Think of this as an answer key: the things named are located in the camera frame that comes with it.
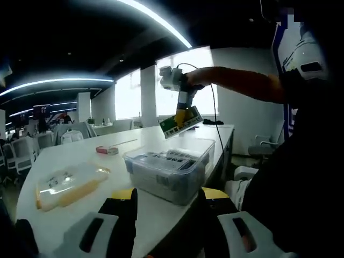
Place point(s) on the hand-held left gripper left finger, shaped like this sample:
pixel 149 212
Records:
pixel 80 239

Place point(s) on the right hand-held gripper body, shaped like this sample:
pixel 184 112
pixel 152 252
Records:
pixel 172 78

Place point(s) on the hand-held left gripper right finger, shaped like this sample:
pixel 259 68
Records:
pixel 263 242

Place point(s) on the green white medicine box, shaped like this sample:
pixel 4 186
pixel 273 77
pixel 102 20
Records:
pixel 194 118

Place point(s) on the clear plastic storage box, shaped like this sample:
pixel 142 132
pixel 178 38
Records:
pixel 204 150

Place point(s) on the white printed medicine box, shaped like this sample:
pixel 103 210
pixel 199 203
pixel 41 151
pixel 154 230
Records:
pixel 161 161

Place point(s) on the red white medicine box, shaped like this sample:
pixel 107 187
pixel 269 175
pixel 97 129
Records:
pixel 103 150

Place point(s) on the person's right hand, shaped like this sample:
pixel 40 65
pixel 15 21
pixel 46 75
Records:
pixel 201 78

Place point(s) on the window with blinds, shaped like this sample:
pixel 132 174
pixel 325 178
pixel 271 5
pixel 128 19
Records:
pixel 204 102
pixel 127 99

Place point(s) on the black cloth bundle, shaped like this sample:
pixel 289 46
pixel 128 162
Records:
pixel 212 122

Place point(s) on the clear yellow-trimmed zip pouch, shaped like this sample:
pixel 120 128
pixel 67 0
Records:
pixel 70 185

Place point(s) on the ceiling light strip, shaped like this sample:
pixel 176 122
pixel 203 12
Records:
pixel 161 21
pixel 53 81

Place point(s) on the white low chair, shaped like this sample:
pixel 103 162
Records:
pixel 242 174

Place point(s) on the person's black clothing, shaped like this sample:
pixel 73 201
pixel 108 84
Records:
pixel 309 174

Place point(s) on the grey office chair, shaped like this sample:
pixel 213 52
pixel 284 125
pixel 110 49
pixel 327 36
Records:
pixel 264 147

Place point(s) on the potted green plant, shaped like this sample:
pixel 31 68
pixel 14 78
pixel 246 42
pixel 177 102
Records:
pixel 90 121

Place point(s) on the grey jacket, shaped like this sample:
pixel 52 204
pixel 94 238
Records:
pixel 88 130

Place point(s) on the white backpack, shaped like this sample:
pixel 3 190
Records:
pixel 72 136

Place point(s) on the white mesh office chair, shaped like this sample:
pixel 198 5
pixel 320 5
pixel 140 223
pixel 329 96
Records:
pixel 22 153

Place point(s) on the white worn chest device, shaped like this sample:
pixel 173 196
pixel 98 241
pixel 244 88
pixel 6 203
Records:
pixel 309 53

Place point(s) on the ceiling air conditioner unit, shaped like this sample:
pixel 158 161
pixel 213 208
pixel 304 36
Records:
pixel 6 74

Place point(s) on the blue white wall poster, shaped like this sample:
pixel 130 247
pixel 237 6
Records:
pixel 286 51

